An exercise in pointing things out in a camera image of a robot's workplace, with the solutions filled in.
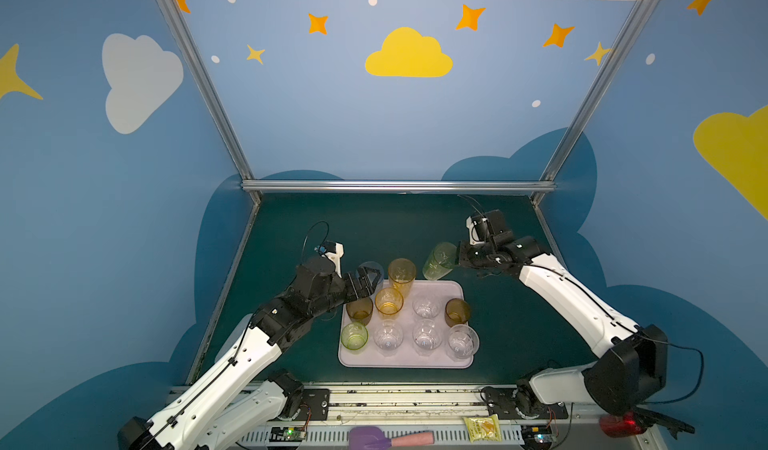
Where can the pink plastic tray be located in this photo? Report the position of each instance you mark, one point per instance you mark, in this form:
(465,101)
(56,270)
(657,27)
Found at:
(406,356)

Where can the red black tool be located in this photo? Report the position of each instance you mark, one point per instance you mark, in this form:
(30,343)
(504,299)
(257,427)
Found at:
(638,421)

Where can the tall yellow-green glass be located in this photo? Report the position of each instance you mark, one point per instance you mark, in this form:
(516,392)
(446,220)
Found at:
(354,337)

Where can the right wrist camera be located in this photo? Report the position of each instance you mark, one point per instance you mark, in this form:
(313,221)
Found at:
(489,228)

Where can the tall yellow plastic glass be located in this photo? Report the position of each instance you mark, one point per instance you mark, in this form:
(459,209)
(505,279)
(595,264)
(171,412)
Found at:
(402,273)

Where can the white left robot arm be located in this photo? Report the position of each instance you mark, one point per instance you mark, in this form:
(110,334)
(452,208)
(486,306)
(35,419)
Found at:
(209,414)

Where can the yellow snack packet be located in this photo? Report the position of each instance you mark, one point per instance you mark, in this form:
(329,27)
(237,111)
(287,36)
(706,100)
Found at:
(483,429)

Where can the amber dimpled glass front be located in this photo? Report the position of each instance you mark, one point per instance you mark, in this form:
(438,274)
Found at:
(456,312)

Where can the aluminium frame left post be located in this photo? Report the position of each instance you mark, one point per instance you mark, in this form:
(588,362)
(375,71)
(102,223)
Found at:
(180,31)

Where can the dark amber dimpled glass back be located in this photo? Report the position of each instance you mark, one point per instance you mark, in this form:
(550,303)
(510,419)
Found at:
(361,311)

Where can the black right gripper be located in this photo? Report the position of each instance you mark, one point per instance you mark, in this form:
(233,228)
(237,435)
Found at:
(469,255)

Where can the aluminium frame right post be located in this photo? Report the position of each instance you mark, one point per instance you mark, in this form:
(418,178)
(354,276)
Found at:
(630,31)

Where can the purple pink spatula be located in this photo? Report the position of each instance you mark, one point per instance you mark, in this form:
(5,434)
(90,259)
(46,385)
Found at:
(374,438)

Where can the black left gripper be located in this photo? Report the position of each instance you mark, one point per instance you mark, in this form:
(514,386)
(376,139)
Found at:
(362,280)

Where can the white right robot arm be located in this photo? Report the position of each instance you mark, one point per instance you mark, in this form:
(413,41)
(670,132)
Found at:
(631,360)

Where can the tall blue plastic glass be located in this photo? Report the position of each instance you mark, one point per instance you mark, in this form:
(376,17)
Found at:
(374,272)

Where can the aluminium frame back rail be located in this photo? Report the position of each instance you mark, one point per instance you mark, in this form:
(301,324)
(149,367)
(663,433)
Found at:
(397,187)

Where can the short yellow glass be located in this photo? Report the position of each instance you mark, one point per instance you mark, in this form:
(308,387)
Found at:
(388,302)

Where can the tall green plastic glass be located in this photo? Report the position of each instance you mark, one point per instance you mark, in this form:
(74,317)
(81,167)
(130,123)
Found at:
(440,262)

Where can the clear faceted glass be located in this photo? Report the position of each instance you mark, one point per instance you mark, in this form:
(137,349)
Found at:
(388,337)
(462,342)
(426,306)
(426,336)

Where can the aluminium frame post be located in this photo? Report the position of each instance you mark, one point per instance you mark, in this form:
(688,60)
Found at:
(630,31)
(180,31)

